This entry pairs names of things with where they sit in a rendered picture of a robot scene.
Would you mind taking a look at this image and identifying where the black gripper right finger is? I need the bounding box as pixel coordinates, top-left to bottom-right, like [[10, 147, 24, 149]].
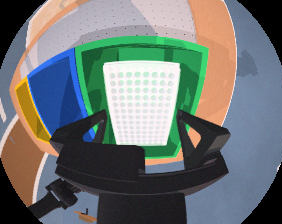
[[176, 109, 231, 169]]

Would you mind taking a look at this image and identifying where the white well plate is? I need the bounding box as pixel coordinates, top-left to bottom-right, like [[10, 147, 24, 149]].
[[103, 60, 181, 146]]

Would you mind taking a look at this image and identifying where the green bin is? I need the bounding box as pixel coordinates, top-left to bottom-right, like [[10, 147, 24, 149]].
[[75, 36, 209, 159]]

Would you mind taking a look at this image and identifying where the blue bin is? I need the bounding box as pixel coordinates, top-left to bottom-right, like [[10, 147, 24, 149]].
[[27, 47, 88, 137]]

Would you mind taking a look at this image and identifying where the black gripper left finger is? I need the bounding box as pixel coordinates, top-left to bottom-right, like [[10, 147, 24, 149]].
[[53, 109, 108, 143]]

